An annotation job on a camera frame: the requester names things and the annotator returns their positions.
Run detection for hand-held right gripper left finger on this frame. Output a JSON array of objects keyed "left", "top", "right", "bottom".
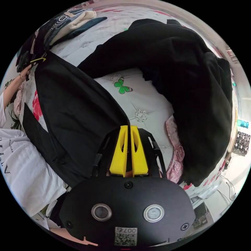
[{"left": 109, "top": 125, "right": 128, "bottom": 176}]

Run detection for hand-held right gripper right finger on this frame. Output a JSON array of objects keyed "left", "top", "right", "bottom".
[{"left": 130, "top": 125, "right": 149, "bottom": 176}]

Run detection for black pants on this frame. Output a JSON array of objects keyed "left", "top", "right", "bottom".
[{"left": 21, "top": 19, "right": 234, "bottom": 188}]

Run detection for person's left forearm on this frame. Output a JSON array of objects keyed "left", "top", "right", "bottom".
[{"left": 0, "top": 77, "right": 24, "bottom": 97}]

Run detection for person's left hand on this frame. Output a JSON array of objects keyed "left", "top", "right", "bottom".
[{"left": 19, "top": 64, "right": 33, "bottom": 82}]

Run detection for person's right hand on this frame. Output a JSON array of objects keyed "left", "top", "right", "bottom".
[{"left": 49, "top": 228, "right": 99, "bottom": 247}]

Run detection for pink patterned cloth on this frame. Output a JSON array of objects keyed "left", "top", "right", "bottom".
[{"left": 165, "top": 115, "right": 186, "bottom": 184}]

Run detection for pile of clothes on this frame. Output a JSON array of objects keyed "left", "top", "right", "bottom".
[{"left": 29, "top": 7, "right": 108, "bottom": 52}]

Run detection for bed with printed quilt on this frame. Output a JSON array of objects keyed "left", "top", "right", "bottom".
[{"left": 4, "top": 1, "right": 239, "bottom": 198}]

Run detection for person's body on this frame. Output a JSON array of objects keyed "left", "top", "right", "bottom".
[{"left": 0, "top": 92, "right": 68, "bottom": 231}]

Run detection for black fan box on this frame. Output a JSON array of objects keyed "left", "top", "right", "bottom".
[{"left": 233, "top": 131, "right": 251, "bottom": 157}]

